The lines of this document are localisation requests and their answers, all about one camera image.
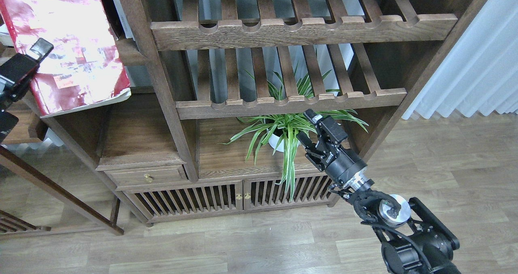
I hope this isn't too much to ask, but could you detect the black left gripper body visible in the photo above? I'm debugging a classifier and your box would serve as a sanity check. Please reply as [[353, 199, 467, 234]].
[[0, 75, 33, 112]]

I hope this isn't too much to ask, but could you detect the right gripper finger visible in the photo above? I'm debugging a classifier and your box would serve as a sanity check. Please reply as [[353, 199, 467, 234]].
[[296, 132, 314, 149]]

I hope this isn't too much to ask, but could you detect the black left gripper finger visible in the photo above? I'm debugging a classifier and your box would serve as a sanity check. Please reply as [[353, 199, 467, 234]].
[[0, 38, 54, 86]]

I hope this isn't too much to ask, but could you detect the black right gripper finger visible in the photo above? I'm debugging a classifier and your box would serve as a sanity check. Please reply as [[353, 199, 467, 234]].
[[304, 109, 348, 146]]

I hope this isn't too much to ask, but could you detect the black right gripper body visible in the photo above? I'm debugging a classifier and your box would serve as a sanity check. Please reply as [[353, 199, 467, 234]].
[[304, 139, 369, 187]]

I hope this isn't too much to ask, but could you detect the red cover book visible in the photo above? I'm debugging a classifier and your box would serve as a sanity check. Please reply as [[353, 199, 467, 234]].
[[1, 0, 131, 118]]

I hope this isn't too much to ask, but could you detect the pale lavender cover book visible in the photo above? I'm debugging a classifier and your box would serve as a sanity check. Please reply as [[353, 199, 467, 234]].
[[0, 23, 14, 47]]

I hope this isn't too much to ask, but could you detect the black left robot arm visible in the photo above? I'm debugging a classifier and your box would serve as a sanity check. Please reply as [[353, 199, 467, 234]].
[[0, 38, 54, 141]]

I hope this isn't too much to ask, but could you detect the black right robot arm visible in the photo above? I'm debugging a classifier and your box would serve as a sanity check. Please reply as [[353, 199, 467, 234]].
[[297, 109, 460, 274]]

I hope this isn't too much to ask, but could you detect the green spider plant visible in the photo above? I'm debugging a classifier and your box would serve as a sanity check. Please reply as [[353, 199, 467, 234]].
[[220, 72, 368, 200]]

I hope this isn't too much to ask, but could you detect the white plant pot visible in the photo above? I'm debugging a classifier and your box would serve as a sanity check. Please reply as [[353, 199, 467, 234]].
[[268, 128, 300, 154]]

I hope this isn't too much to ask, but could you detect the dark wooden bookshelf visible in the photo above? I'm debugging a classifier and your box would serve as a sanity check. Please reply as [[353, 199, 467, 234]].
[[45, 0, 488, 225]]

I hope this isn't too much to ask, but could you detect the wooden side furniture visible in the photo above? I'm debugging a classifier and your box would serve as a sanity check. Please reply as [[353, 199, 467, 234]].
[[1, 101, 124, 239]]

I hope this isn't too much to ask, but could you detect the white spine upright book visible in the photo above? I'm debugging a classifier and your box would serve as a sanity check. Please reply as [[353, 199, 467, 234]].
[[113, 0, 134, 39]]

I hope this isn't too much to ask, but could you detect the white pleated curtain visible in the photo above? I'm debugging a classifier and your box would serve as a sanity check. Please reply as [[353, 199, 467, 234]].
[[403, 0, 518, 119]]

